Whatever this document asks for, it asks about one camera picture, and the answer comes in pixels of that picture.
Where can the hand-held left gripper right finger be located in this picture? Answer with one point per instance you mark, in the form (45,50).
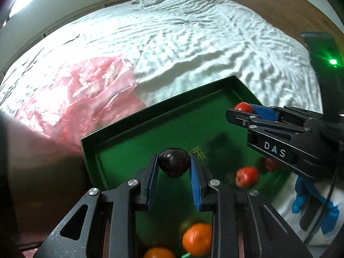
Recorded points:
(195,185)

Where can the green tray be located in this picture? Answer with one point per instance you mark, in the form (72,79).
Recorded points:
(150,131)

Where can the orange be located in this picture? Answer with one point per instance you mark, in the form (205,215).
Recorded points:
(158,253)
(197,239)

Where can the person's right hand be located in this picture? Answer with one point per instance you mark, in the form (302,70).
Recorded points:
(302,193)

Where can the small red apple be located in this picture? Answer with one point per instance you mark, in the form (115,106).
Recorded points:
(242,107)
(271,164)
(246,177)

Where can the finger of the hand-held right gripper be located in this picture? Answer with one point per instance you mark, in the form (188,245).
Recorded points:
(242,119)
(266,112)

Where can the dark purple plum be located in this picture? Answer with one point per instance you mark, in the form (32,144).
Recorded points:
(173,164)

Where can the white bed sheet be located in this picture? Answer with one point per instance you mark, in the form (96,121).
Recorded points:
(201,45)

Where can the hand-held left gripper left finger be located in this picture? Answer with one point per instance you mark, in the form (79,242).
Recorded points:
(152,185)

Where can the pink plastic sheet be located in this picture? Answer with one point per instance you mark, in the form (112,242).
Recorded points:
(80,94)

